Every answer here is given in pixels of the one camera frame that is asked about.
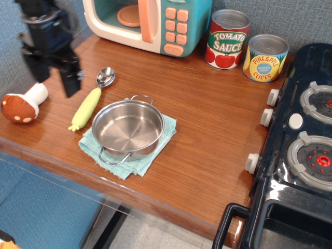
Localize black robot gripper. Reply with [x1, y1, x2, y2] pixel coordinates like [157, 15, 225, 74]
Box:
[19, 10, 85, 98]

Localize silver steel pot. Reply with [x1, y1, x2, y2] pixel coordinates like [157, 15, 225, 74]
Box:
[91, 94, 165, 165]

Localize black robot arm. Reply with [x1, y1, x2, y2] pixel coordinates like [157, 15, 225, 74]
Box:
[16, 1, 84, 98]

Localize brown plush mushroom toy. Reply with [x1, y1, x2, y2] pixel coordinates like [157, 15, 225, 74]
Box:
[1, 83, 48, 124]

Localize light blue folded cloth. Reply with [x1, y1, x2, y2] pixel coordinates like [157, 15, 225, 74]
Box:
[78, 114, 176, 180]

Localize teal toy microwave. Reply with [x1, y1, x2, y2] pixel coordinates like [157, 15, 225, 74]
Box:
[83, 0, 212, 58]

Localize orange object at corner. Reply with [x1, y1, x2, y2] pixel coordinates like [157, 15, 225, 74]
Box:
[1, 230, 20, 249]

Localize tomato sauce can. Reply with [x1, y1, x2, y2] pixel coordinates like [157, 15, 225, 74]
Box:
[205, 9, 251, 70]

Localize pineapple slices can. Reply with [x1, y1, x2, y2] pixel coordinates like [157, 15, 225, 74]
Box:
[243, 34, 289, 82]

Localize black toy stove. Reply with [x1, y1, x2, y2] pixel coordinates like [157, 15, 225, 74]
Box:
[213, 43, 331, 248]

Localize spoon with green handle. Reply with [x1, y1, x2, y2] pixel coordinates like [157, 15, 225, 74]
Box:
[68, 67, 116, 132]

